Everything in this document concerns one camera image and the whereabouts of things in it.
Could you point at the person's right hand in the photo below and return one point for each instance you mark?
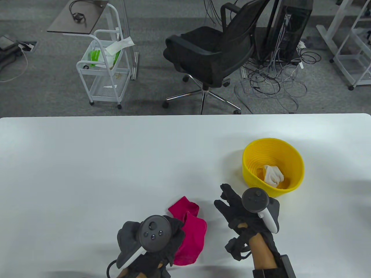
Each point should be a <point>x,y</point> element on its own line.
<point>243,223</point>

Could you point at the person's left hand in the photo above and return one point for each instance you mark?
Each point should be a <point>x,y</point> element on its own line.
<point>156,260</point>

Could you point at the pink sock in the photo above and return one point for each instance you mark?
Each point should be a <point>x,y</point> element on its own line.
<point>182,207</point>
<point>192,237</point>

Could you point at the person's left forearm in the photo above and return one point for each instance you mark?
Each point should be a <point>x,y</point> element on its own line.
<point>124,273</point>

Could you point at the person's right forearm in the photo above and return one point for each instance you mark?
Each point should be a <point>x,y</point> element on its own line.
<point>261,254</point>

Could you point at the yellow ribbed basket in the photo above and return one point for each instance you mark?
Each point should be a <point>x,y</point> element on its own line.
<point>258,156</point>

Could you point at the white rolling cart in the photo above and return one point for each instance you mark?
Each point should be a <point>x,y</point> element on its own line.
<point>101,92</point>

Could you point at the black office chair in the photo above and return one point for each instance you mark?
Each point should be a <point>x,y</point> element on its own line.
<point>203,49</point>

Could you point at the white metal rack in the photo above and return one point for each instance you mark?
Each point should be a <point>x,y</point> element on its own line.
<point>343,71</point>

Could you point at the white power strip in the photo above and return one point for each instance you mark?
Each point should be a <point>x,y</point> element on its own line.
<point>301,45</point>

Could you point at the black computer tower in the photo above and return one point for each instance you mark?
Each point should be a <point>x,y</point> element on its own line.
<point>298,26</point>

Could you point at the green packet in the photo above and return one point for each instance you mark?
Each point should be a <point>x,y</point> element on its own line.
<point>95,56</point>

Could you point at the white paper sheet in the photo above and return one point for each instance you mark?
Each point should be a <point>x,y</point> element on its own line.
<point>121,45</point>

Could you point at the floor outlet box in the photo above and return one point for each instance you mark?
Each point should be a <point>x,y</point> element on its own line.
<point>27,46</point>

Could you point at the grey side table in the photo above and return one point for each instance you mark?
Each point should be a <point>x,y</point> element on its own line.
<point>66,24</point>

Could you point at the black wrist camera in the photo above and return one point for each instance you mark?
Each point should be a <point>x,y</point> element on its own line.
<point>233,246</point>

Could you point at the white desk leg frame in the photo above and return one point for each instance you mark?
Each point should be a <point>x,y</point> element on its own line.
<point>326,37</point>

